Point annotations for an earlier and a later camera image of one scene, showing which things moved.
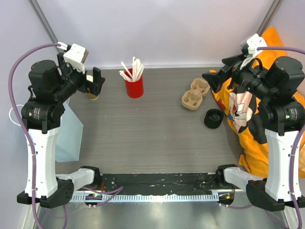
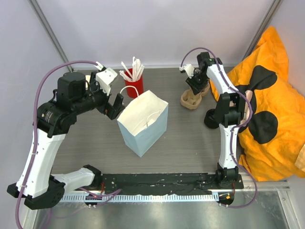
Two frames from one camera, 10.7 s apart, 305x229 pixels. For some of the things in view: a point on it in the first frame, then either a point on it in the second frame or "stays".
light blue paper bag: [69, 140] → [144, 123]
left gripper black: [94, 88] → [112, 111]
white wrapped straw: [135, 69] stays
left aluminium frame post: [45, 22] stays
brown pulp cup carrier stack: [192, 99] stays
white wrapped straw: [125, 76] stays
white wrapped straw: [137, 69] stays
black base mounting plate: [147, 184] stays
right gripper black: [217, 79] → [196, 88]
